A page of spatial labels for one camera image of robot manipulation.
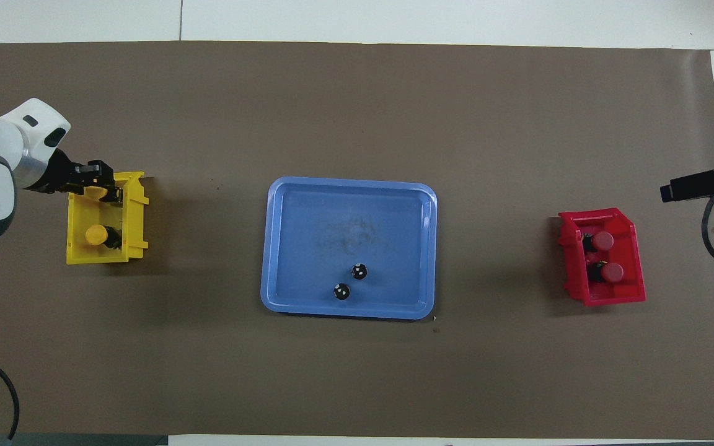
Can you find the red plastic bin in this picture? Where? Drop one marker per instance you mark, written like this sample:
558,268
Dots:
611,294

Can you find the blue plastic tray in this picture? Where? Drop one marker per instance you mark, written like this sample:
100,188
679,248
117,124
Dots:
394,260

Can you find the brown paper table mat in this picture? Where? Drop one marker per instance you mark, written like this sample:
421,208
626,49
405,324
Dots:
357,111

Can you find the yellow push button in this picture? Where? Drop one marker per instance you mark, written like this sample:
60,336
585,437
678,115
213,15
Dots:
99,192
95,235

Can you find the yellow plastic bin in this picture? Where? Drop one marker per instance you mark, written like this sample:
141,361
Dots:
78,254

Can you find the red push button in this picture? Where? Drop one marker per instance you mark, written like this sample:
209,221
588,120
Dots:
603,240
612,272

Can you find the small black knob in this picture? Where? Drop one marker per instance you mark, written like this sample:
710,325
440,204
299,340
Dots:
341,292
359,271

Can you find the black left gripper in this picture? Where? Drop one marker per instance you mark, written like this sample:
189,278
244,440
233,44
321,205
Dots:
56,173

